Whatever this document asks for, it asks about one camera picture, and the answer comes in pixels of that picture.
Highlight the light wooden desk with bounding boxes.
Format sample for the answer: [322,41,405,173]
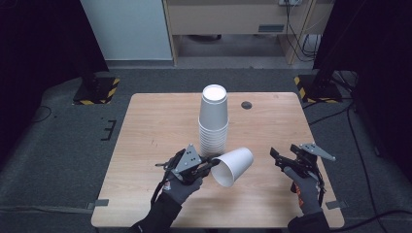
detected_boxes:
[162,0,335,67]

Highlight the grey tape strip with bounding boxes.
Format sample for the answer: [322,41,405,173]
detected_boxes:
[325,200,348,211]
[86,198,110,210]

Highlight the white paper cup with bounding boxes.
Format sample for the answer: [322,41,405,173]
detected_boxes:
[210,147,255,188]

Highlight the person's left hand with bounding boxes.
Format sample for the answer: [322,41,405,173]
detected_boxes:
[161,174,204,206]

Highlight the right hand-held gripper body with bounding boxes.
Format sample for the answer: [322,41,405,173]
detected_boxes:
[281,142,337,183]

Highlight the striped black stand base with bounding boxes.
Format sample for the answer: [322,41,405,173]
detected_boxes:
[293,73,343,105]
[72,75,121,106]

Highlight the thin black floor cable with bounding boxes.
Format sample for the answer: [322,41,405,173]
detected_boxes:
[31,105,53,124]

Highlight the black gripper strap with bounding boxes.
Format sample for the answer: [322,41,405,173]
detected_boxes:
[312,164,326,208]
[150,154,178,206]

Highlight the black hanging cables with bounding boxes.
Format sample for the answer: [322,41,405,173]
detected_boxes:
[284,0,323,63]

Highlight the white panel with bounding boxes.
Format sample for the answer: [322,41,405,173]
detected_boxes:
[80,0,174,62]

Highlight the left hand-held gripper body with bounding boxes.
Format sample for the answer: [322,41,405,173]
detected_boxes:
[154,144,212,186]

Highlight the stack of white cups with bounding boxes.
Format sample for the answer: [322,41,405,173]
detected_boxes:
[197,83,230,158]

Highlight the person's right hand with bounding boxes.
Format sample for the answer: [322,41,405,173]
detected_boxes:
[283,166,325,216]

